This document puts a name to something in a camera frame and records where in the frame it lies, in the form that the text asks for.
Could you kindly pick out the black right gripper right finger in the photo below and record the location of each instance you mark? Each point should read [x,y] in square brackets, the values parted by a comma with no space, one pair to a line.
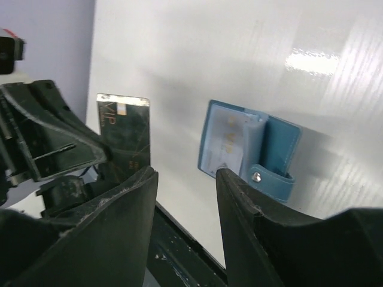
[267,243]

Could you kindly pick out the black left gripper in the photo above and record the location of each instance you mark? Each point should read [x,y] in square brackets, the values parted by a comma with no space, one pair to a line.
[44,142]

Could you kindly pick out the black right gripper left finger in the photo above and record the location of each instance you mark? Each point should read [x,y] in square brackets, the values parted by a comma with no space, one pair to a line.
[103,242]

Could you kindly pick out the black VIP credit card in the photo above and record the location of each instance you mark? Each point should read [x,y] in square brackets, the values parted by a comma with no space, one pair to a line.
[124,123]

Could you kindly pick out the white credit card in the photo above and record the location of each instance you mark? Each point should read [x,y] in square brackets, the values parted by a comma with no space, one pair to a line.
[224,140]

